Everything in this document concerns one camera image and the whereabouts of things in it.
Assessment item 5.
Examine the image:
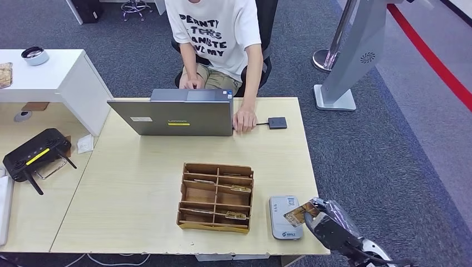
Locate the grey laptop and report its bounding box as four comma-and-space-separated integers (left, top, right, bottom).
107, 88, 235, 137

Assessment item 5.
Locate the person's left hand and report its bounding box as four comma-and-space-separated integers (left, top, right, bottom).
232, 107, 258, 135

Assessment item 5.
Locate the chrome stool base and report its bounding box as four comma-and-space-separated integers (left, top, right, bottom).
121, 0, 155, 22

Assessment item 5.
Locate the white paper note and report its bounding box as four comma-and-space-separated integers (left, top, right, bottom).
76, 134, 95, 155

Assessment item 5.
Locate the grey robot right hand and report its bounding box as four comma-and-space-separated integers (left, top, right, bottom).
304, 197, 365, 255

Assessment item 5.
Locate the chrome stanchion post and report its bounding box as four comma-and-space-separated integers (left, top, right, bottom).
311, 0, 360, 73

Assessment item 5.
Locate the black router with antennas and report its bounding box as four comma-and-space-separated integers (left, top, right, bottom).
2, 128, 78, 196

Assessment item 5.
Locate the clear snack packet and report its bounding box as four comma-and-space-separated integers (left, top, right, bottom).
0, 62, 14, 90

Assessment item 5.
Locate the grey kiosk stand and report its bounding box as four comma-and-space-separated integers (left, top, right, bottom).
313, 0, 406, 112

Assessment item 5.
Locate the black office chair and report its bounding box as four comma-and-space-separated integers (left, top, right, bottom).
170, 0, 279, 98

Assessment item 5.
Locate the brown cardboard piece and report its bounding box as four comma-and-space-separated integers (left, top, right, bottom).
21, 102, 50, 112

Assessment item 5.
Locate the white round bowl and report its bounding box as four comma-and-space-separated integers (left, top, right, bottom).
21, 46, 50, 67

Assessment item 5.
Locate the metal wire stand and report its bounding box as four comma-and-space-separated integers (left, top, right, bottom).
34, 157, 68, 181

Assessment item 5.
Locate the black USB hub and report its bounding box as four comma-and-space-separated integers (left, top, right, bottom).
268, 116, 288, 130

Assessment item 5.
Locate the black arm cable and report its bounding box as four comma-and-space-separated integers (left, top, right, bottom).
345, 245, 408, 267

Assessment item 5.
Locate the person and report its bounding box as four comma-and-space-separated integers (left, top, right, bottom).
164, 0, 274, 134

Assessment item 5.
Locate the grey card reader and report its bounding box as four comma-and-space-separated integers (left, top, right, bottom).
268, 195, 304, 241

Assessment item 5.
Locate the person's right hand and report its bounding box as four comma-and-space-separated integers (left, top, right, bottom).
183, 75, 204, 90

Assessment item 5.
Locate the black cabinet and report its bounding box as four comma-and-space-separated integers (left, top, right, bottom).
71, 0, 105, 24

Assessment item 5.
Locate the wooden card organizer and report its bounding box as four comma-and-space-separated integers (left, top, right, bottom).
176, 162, 255, 235

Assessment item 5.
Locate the white cable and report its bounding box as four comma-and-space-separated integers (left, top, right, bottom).
62, 252, 152, 267

